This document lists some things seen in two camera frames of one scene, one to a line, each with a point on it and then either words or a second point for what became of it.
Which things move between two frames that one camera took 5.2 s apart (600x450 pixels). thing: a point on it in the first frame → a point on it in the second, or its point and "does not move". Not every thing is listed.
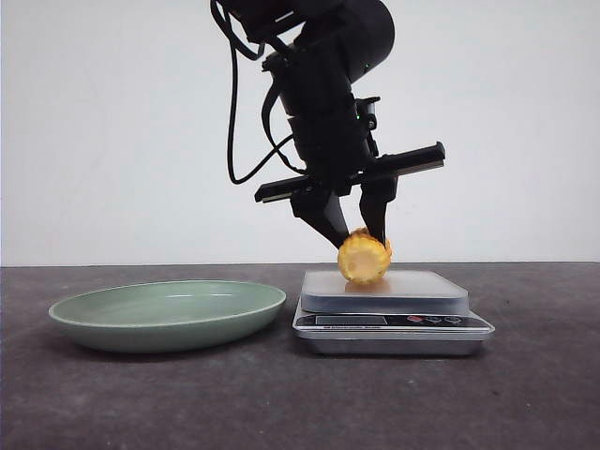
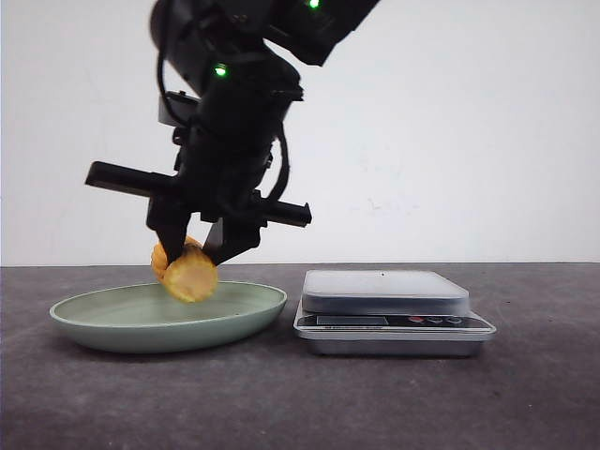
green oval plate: [169, 316] does not move
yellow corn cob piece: [362, 258] → [192, 277]
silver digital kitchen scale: [407, 313] does not move
